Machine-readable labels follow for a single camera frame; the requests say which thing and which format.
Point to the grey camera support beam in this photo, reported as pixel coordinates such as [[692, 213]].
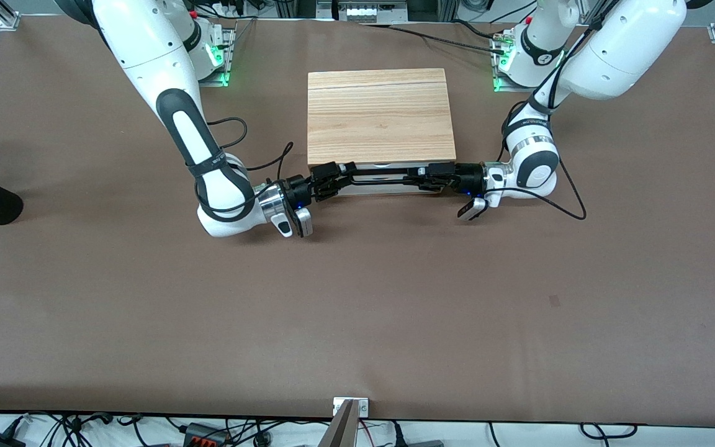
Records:
[[340, 431]]

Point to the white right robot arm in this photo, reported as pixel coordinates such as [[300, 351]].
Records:
[[146, 49]]

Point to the white power strip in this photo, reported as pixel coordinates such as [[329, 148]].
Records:
[[370, 9]]

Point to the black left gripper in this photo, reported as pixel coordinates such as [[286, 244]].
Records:
[[467, 176]]

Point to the light wooden drawer cabinet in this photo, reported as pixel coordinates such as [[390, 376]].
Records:
[[382, 118]]

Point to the white drawer with wooden interior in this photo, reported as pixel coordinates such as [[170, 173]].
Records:
[[388, 189]]

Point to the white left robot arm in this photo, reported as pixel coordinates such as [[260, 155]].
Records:
[[618, 56]]

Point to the silver camera mount bracket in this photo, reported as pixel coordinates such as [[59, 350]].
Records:
[[362, 406]]

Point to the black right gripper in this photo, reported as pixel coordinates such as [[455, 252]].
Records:
[[299, 189]]

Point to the black power adapter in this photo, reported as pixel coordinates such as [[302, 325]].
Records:
[[0, 441]]

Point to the black and orange connector box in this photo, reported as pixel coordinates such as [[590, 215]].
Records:
[[205, 436]]

